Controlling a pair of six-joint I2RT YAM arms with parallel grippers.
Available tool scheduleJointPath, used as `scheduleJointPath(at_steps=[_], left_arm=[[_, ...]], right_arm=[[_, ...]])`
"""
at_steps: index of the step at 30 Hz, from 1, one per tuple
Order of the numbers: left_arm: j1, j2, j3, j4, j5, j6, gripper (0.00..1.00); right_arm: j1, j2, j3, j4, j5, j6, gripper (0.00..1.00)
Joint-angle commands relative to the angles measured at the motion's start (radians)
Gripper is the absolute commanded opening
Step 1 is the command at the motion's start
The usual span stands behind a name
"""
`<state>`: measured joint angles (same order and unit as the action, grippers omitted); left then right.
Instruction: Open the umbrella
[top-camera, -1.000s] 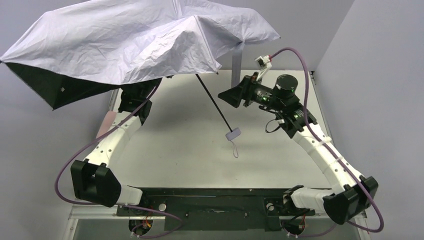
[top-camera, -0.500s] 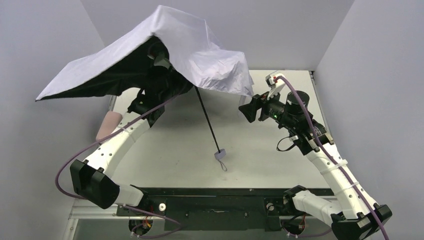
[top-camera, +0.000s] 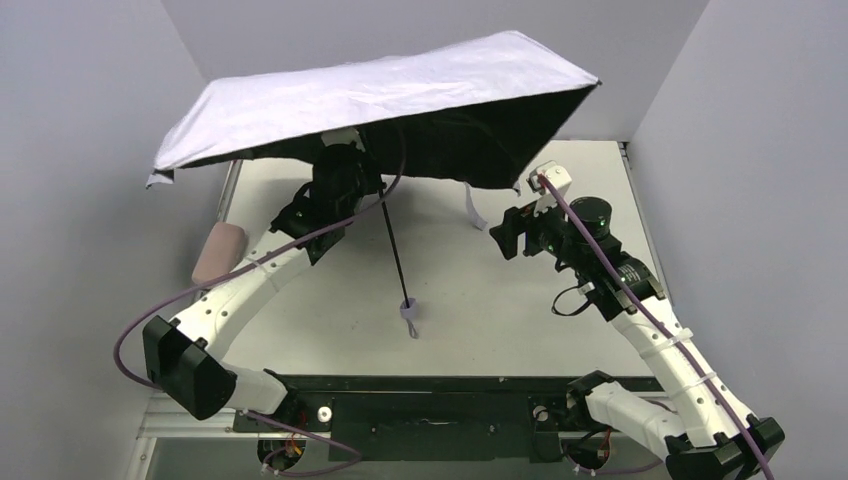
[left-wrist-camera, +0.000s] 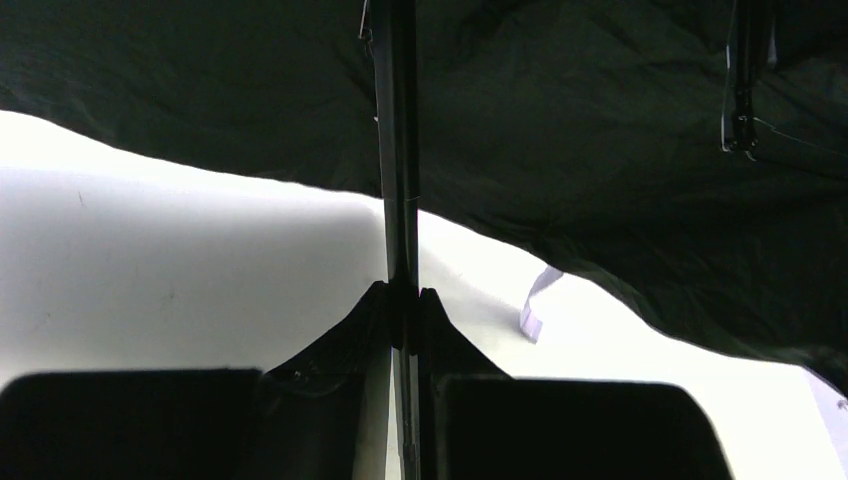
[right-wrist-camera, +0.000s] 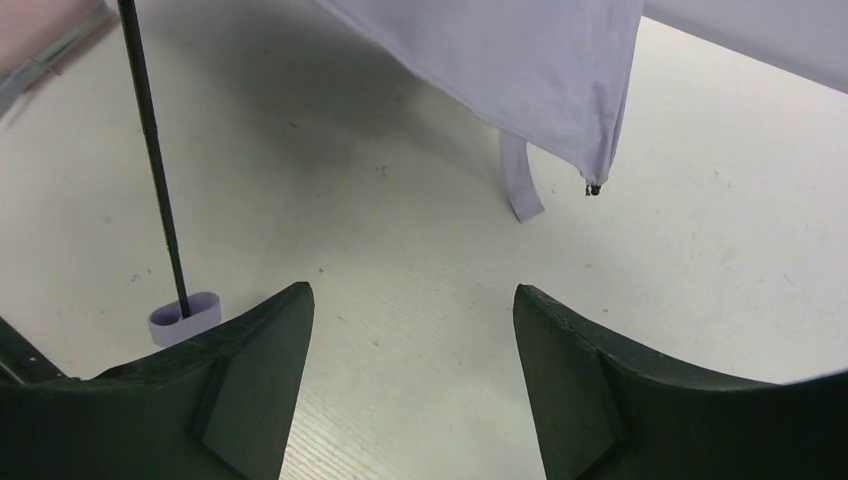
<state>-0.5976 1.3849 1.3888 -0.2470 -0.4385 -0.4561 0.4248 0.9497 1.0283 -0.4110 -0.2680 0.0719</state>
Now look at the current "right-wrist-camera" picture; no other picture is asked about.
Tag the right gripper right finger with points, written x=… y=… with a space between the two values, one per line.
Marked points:
x=607 y=407

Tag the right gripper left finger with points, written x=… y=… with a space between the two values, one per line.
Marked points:
x=216 y=406

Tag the purple umbrella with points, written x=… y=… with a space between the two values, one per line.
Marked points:
x=327 y=79

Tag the pink zippered umbrella case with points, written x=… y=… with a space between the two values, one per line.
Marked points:
x=36 y=35

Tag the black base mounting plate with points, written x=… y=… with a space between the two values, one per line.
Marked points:
x=21 y=362

